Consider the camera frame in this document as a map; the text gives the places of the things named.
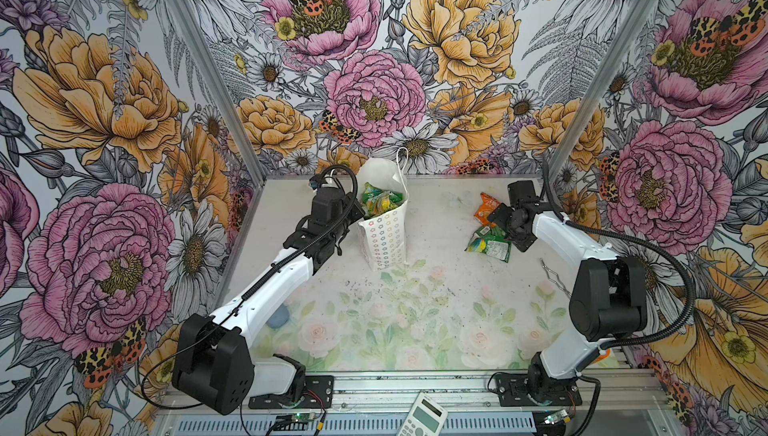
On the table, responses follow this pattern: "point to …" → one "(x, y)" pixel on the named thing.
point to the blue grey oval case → (279, 318)
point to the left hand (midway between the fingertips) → (359, 206)
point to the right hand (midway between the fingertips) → (501, 235)
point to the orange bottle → (603, 356)
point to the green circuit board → (293, 422)
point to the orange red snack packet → (487, 205)
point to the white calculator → (425, 417)
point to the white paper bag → (384, 235)
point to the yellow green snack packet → (374, 200)
